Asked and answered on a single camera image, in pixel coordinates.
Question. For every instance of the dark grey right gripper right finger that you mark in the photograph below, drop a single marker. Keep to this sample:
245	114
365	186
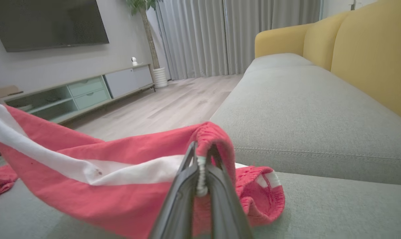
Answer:
223	209

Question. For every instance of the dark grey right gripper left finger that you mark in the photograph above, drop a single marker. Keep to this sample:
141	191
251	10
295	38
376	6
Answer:
180	205

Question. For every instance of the red shorts with white stripe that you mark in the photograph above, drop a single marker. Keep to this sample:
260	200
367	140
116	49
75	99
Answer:
104	205

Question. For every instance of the grey sofa cushion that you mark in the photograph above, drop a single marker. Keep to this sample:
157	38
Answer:
336	212

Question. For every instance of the grey sofa backrest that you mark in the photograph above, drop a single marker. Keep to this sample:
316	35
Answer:
303	116

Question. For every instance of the white ribbed plant pot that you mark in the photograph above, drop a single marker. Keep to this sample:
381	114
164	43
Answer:
160	78

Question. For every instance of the long low television cabinet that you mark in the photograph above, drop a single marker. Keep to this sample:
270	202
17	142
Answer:
127	81

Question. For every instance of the tall green potted plant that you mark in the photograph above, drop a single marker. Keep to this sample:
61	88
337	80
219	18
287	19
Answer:
150	43

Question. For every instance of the grey pleated curtain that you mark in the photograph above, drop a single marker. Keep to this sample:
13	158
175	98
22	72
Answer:
203	36

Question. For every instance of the flat brown cardboard box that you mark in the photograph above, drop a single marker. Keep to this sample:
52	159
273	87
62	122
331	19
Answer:
3	92

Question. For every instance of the yellow sofa backrest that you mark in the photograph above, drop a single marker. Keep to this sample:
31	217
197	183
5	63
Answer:
369	49

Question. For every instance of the black flat screen television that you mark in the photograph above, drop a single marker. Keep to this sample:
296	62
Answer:
47	23

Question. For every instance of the small white security camera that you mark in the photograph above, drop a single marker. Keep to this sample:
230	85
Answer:
134	61

